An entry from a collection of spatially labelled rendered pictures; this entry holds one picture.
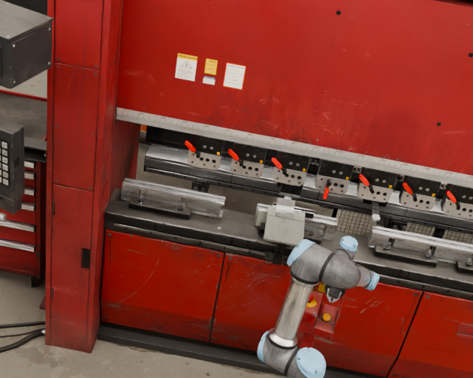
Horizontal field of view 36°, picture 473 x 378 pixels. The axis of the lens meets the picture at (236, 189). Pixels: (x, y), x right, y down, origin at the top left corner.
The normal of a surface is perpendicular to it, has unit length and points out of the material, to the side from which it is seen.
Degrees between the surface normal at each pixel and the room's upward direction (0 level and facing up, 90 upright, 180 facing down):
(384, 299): 90
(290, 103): 90
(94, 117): 90
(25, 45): 90
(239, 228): 0
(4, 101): 0
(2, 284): 0
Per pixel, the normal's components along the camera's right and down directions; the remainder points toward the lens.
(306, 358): 0.26, -0.76
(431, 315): -0.11, 0.55
